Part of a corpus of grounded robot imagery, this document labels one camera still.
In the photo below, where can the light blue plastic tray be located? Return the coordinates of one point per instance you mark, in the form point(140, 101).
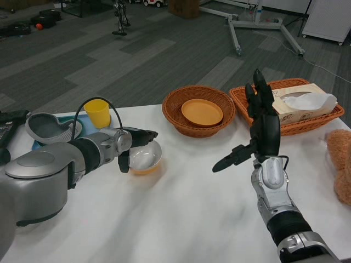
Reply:
point(85, 124)

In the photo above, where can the white and orange plastic bowl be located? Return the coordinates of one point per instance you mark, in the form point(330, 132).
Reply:
point(144, 157)

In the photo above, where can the orange plastic plate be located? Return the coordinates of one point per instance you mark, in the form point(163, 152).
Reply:
point(201, 112)

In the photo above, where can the yellow plastic cup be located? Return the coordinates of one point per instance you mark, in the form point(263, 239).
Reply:
point(97, 115)

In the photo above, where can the round wicker basket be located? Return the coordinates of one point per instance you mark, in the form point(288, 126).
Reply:
point(172, 117)

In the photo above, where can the grey knitted shoe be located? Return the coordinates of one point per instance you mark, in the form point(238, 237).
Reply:
point(44, 130)

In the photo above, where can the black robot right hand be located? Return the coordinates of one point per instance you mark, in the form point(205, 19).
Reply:
point(267, 134)

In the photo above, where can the large white hoist frame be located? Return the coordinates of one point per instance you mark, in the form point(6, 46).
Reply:
point(252, 24)

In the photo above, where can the teal green plate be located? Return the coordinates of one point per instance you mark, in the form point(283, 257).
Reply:
point(65, 119)

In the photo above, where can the brown plush teddy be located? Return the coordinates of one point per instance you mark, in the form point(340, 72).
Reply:
point(341, 153)

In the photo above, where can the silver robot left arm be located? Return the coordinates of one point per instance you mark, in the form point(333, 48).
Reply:
point(38, 186)

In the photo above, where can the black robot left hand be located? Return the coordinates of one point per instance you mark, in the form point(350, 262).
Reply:
point(140, 137)

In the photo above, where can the rectangular wicker basket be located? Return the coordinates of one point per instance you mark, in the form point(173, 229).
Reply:
point(301, 127)

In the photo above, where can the tissue box with white tissue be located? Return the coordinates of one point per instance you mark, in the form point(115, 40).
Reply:
point(299, 112)

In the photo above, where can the long black case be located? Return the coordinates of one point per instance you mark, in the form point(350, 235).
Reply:
point(15, 30)

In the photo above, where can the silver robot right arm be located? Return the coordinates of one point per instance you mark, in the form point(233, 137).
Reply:
point(277, 191)

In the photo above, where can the black bag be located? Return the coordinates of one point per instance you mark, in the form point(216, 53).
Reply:
point(46, 17)

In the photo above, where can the white cabinet on castors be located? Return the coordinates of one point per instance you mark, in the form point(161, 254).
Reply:
point(326, 19)

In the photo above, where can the black tripod stand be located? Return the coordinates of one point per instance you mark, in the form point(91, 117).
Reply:
point(303, 19)

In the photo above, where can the orange ball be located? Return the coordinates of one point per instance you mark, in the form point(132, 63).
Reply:
point(39, 26)

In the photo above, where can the hanging humanoid robot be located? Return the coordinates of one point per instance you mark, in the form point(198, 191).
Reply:
point(120, 19)

